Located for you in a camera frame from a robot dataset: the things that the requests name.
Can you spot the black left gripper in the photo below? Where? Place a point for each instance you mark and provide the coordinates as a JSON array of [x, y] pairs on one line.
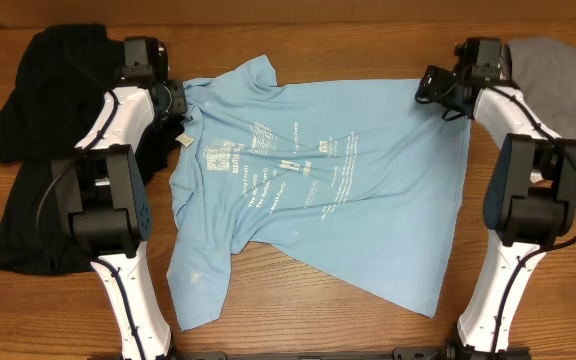
[[179, 99]]

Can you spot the black t-shirt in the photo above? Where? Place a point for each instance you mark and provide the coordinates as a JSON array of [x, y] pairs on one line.
[[59, 91]]

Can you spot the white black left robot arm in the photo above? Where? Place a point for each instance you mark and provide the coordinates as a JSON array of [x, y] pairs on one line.
[[104, 208]]

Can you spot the grey folded garment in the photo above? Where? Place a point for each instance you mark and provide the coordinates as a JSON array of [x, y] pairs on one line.
[[545, 71]]

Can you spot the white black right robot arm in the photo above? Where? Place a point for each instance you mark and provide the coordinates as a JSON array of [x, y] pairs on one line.
[[529, 206]]

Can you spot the light blue printed t-shirt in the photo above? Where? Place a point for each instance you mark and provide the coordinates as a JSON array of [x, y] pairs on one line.
[[353, 178]]

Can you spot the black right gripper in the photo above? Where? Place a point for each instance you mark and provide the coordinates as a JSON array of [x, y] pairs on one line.
[[430, 87]]

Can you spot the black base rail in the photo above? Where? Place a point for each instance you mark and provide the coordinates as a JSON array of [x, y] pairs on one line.
[[308, 355]]

